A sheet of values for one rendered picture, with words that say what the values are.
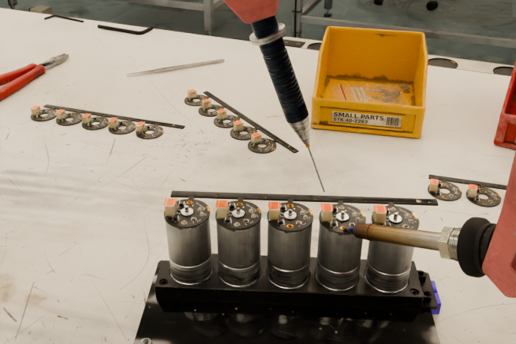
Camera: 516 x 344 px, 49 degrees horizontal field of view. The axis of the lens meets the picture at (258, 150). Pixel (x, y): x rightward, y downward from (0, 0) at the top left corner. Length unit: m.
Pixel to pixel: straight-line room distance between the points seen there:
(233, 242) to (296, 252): 0.03
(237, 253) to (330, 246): 0.05
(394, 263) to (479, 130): 0.26
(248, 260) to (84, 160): 0.22
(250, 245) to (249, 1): 0.14
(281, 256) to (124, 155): 0.22
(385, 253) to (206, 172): 0.19
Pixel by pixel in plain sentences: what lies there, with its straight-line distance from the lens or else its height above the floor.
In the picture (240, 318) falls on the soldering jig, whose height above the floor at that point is 0.76.
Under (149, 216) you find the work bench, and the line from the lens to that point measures 0.41.
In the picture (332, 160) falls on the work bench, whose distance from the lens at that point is 0.47.
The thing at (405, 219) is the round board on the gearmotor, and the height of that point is 0.81.
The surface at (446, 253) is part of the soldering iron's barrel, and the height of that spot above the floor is 0.84.
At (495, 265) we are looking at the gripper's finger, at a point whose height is 0.85.
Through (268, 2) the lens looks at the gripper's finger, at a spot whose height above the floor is 0.93.
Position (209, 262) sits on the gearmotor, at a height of 0.78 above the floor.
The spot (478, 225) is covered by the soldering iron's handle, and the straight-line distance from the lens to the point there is 0.25.
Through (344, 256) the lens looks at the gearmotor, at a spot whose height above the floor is 0.80.
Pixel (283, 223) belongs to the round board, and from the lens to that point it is 0.30.
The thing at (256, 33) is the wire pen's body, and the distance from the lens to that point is 0.24.
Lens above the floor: 1.00
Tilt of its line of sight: 31 degrees down
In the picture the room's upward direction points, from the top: straight up
